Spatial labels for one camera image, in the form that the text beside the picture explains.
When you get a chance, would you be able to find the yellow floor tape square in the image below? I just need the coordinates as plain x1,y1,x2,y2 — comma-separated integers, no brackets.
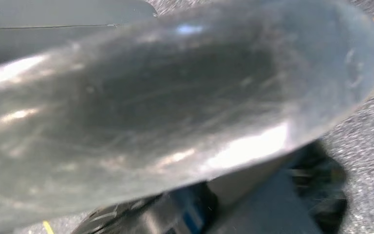
42,220,55,234

